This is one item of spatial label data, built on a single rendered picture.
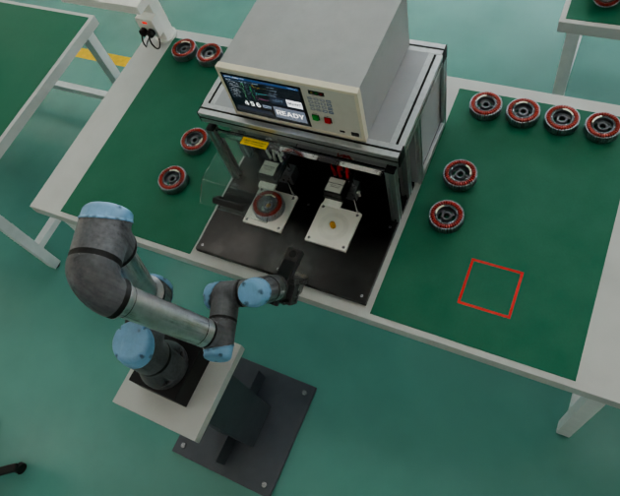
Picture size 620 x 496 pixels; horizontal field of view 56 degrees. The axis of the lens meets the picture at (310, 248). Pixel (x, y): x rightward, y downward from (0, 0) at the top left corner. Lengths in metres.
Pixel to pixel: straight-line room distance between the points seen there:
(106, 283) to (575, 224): 1.40
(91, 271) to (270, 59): 0.78
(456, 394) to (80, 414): 1.69
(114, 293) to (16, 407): 1.90
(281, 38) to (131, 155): 0.96
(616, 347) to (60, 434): 2.31
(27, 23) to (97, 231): 2.14
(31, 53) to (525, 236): 2.36
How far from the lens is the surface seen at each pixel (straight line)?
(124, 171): 2.42
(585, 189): 2.08
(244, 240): 2.02
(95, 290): 1.32
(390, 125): 1.74
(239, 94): 1.79
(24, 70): 3.12
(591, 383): 1.82
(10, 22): 3.45
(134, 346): 1.66
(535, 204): 2.02
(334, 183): 1.88
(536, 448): 2.52
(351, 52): 1.66
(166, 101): 2.57
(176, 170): 2.27
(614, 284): 1.94
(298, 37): 1.74
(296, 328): 2.68
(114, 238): 1.35
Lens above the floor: 2.46
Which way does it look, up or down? 60 degrees down
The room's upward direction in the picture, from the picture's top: 23 degrees counter-clockwise
